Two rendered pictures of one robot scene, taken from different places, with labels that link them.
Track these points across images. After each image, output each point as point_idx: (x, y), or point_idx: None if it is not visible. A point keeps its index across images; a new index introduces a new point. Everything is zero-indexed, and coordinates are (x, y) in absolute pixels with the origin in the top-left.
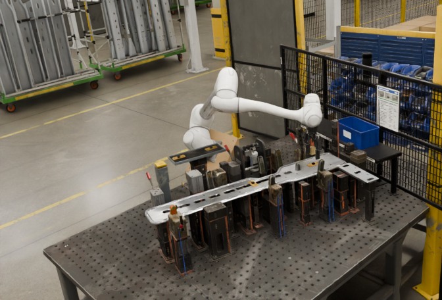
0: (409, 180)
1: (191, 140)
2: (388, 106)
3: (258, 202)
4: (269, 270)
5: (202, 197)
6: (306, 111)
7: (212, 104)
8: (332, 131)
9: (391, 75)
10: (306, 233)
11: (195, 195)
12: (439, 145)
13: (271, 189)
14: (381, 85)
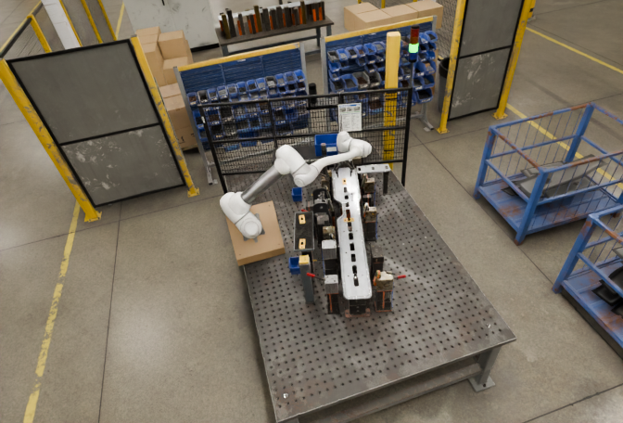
0: None
1: (258, 227)
2: (350, 116)
3: None
4: (412, 259)
5: (348, 254)
6: (362, 146)
7: (303, 183)
8: (323, 152)
9: (352, 94)
10: (380, 225)
11: (342, 257)
12: (396, 125)
13: (371, 212)
14: (343, 104)
